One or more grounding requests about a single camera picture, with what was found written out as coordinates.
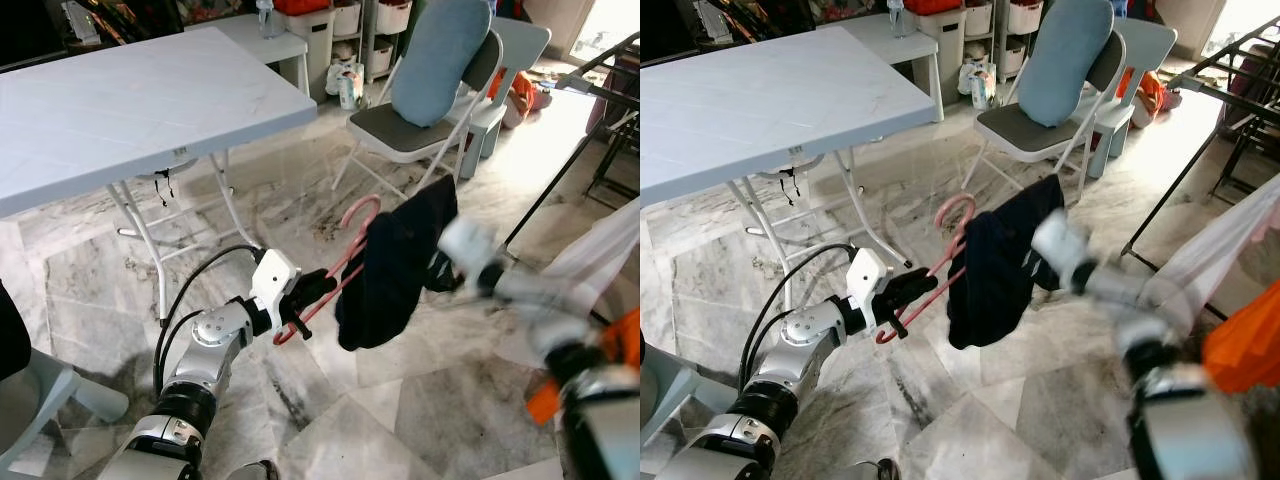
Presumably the orange toy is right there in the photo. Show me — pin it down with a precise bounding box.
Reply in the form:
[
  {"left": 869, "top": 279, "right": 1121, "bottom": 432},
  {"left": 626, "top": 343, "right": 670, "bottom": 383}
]
[
  {"left": 495, "top": 70, "right": 541, "bottom": 126},
  {"left": 1118, "top": 68, "right": 1166, "bottom": 126}
]

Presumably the black garment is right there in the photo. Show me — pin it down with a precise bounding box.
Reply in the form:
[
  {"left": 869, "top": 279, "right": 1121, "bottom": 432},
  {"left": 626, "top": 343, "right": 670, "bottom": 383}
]
[{"left": 0, "top": 280, "right": 33, "bottom": 383}]

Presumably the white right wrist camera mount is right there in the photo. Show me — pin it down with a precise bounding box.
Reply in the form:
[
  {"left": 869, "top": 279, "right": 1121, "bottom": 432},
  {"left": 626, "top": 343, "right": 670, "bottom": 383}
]
[
  {"left": 437, "top": 218, "right": 504, "bottom": 291},
  {"left": 1030, "top": 210, "right": 1096, "bottom": 291}
]

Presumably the pink plastic hanger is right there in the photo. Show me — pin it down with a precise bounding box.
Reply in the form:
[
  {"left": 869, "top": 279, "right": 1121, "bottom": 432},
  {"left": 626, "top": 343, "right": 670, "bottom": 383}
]
[
  {"left": 273, "top": 195, "right": 384, "bottom": 346},
  {"left": 875, "top": 193, "right": 978, "bottom": 346}
]

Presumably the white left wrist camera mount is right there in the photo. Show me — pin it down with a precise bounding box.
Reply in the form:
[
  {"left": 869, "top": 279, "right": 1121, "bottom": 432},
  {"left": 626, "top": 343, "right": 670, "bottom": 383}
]
[
  {"left": 250, "top": 248, "right": 301, "bottom": 311},
  {"left": 845, "top": 248, "right": 894, "bottom": 311}
]

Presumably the white folding table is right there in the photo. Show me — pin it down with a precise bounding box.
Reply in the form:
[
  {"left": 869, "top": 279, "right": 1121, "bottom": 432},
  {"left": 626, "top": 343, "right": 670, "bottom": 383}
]
[
  {"left": 640, "top": 25, "right": 946, "bottom": 313},
  {"left": 0, "top": 27, "right": 319, "bottom": 326}
]

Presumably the orange garment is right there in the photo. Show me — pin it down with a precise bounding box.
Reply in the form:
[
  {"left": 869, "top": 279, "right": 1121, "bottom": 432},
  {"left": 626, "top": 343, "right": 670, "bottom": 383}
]
[
  {"left": 525, "top": 308, "right": 641, "bottom": 426},
  {"left": 1200, "top": 280, "right": 1280, "bottom": 396}
]

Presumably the white storage shelf unit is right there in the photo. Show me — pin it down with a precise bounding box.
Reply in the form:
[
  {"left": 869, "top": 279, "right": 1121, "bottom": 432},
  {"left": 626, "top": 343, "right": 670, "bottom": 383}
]
[
  {"left": 275, "top": 0, "right": 416, "bottom": 104},
  {"left": 905, "top": 0, "right": 1046, "bottom": 101}
]

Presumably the grey white folding chair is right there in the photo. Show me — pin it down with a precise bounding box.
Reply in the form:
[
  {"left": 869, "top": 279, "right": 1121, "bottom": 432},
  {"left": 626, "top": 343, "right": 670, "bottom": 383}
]
[
  {"left": 333, "top": 28, "right": 506, "bottom": 196},
  {"left": 960, "top": 28, "right": 1126, "bottom": 201}
]

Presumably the black metal drying rack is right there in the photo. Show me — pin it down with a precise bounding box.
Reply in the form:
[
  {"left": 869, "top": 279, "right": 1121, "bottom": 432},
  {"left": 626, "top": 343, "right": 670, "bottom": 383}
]
[
  {"left": 505, "top": 30, "right": 641, "bottom": 251},
  {"left": 1120, "top": 15, "right": 1280, "bottom": 261}
]

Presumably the dark navy garment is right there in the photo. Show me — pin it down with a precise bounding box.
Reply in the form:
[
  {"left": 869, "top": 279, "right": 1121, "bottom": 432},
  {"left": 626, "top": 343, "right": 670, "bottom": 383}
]
[
  {"left": 945, "top": 175, "right": 1066, "bottom": 351},
  {"left": 335, "top": 175, "right": 461, "bottom": 351}
]

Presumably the light blue seat cushion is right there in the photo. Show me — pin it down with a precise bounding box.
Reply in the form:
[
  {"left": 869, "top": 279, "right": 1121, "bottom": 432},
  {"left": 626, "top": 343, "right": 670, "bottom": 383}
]
[
  {"left": 1018, "top": 0, "right": 1116, "bottom": 128},
  {"left": 390, "top": 0, "right": 496, "bottom": 128}
]

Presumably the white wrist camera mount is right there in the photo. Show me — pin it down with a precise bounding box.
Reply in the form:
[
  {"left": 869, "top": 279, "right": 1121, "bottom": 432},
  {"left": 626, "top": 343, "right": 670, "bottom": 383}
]
[
  {"left": 437, "top": 218, "right": 504, "bottom": 291},
  {"left": 250, "top": 248, "right": 301, "bottom": 311},
  {"left": 1030, "top": 210, "right": 1096, "bottom": 291},
  {"left": 845, "top": 248, "right": 894, "bottom": 311}
]

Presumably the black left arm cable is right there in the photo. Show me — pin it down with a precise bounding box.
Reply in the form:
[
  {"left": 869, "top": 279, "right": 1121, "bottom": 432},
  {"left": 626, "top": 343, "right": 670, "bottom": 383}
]
[
  {"left": 152, "top": 245, "right": 263, "bottom": 401},
  {"left": 740, "top": 243, "right": 856, "bottom": 396}
]

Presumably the white plastic bag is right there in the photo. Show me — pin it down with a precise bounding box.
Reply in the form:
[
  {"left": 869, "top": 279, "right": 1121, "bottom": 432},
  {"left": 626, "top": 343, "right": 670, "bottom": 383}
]
[
  {"left": 958, "top": 58, "right": 1001, "bottom": 111},
  {"left": 328, "top": 58, "right": 367, "bottom": 111}
]

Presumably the white garment with blue stripes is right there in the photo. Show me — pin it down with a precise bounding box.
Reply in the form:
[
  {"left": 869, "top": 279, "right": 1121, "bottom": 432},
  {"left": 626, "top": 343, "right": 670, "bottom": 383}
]
[
  {"left": 1140, "top": 195, "right": 1280, "bottom": 311},
  {"left": 545, "top": 198, "right": 641, "bottom": 301}
]

